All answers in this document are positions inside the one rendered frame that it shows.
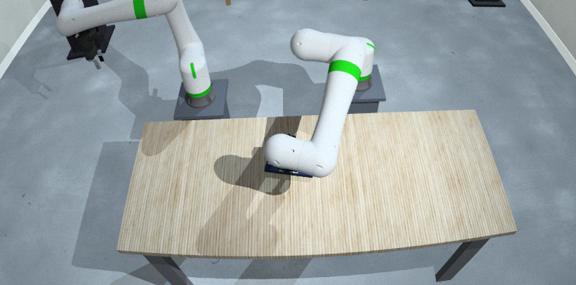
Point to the dark blue keyboard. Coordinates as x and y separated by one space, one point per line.
271 169

